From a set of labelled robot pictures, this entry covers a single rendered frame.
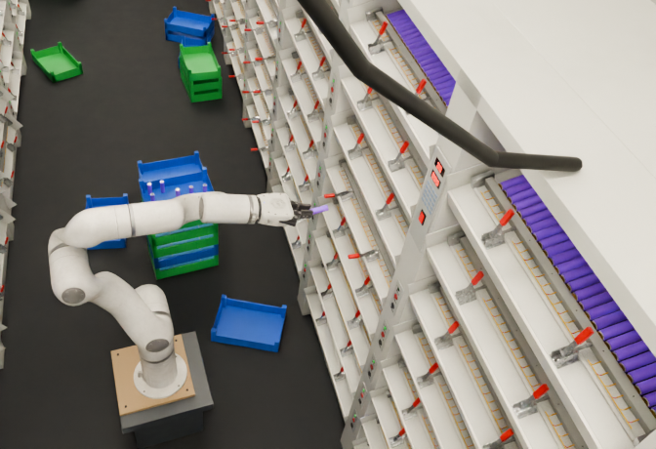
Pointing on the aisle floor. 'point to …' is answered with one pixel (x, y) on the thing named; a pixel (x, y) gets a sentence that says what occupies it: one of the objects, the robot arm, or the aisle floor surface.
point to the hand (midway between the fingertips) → (305, 211)
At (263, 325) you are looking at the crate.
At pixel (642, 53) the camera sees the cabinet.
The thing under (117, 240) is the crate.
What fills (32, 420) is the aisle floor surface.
